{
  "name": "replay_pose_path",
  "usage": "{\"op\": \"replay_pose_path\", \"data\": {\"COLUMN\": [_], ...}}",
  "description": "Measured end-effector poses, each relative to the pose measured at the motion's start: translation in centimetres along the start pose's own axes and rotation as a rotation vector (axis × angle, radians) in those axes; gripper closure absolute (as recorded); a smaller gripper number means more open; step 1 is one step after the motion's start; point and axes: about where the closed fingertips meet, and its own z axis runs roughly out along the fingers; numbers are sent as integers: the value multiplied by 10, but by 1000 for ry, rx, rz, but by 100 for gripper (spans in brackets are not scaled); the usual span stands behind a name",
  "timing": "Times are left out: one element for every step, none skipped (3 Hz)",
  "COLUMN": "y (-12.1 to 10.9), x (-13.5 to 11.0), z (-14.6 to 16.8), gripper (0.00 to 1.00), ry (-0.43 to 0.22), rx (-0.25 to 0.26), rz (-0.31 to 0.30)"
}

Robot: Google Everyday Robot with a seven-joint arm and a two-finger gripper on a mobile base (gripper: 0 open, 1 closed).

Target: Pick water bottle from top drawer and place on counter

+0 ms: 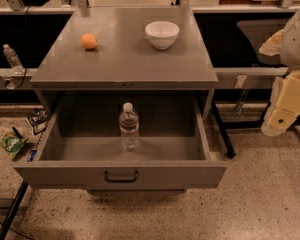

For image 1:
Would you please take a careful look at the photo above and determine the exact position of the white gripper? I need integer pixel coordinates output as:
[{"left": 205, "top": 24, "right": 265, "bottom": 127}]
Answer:
[{"left": 259, "top": 29, "right": 300, "bottom": 137}]

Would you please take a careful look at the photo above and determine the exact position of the clear plastic water bottle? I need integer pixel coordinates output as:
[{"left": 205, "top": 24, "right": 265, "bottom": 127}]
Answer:
[{"left": 118, "top": 102, "right": 139, "bottom": 151}]

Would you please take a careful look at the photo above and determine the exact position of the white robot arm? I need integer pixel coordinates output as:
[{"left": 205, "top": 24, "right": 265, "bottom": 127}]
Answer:
[{"left": 259, "top": 9, "right": 300, "bottom": 136}]

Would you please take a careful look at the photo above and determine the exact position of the open grey top drawer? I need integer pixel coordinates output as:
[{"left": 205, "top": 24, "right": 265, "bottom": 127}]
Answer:
[{"left": 14, "top": 93, "right": 226, "bottom": 191}]

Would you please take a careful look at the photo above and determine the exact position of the clear background water bottle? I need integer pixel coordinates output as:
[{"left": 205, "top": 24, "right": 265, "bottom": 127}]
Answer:
[{"left": 3, "top": 44, "right": 24, "bottom": 75}]

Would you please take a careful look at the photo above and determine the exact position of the white ceramic bowl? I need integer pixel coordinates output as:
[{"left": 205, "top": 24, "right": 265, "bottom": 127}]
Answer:
[{"left": 145, "top": 21, "right": 180, "bottom": 50}]

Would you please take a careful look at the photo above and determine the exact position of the grey metal cabinet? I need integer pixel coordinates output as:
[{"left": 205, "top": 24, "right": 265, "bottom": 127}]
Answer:
[{"left": 31, "top": 7, "right": 218, "bottom": 114}]

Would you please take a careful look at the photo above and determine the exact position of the orange fruit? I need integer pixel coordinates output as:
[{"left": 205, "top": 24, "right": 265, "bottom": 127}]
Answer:
[{"left": 80, "top": 33, "right": 97, "bottom": 50}]

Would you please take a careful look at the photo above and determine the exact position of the black packet on floor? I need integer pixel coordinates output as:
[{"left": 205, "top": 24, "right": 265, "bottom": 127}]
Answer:
[{"left": 27, "top": 109, "right": 49, "bottom": 135}]

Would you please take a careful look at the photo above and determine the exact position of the green snack bag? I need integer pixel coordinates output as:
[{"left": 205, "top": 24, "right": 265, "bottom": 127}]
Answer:
[{"left": 0, "top": 132, "right": 27, "bottom": 159}]

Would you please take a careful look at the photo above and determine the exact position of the black floor stand leg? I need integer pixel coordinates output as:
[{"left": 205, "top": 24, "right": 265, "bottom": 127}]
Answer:
[{"left": 0, "top": 181, "right": 28, "bottom": 240}]

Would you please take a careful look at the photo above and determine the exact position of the black drawer handle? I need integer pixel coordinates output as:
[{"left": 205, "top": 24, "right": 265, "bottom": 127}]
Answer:
[{"left": 104, "top": 171, "right": 139, "bottom": 184}]

